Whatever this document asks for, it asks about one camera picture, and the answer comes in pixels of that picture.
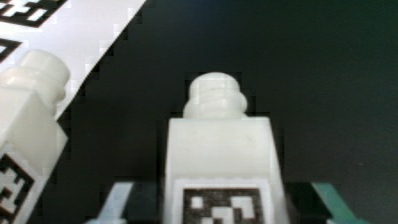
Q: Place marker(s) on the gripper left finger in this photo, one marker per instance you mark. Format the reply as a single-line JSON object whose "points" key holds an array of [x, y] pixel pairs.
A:
{"points": [[131, 205]]}

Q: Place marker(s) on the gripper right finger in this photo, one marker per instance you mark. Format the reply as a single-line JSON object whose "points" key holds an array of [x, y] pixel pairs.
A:
{"points": [[317, 206]]}

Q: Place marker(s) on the white leg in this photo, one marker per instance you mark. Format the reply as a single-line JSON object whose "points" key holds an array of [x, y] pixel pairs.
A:
{"points": [[223, 174], [33, 138]]}

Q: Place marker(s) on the white sheet with tags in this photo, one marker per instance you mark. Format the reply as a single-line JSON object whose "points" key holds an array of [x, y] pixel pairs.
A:
{"points": [[69, 27]]}

